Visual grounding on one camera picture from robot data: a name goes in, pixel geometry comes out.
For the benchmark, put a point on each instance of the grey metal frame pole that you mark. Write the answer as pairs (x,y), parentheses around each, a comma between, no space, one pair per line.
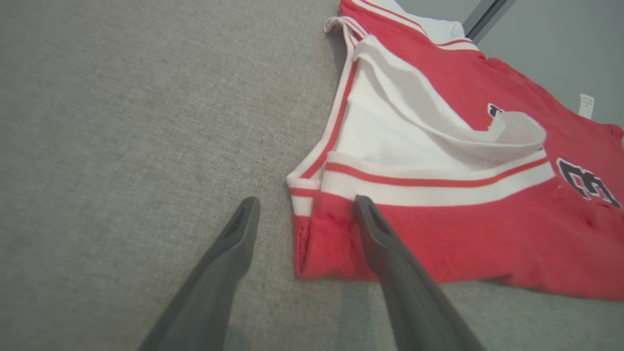
(487,14)

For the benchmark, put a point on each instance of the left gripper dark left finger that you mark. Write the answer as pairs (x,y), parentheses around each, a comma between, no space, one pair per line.
(209,292)

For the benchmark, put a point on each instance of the red white basketball jersey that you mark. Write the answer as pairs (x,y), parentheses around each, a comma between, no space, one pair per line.
(487,243)

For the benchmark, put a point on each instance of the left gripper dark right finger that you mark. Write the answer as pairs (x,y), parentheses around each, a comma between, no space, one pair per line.
(414,302)

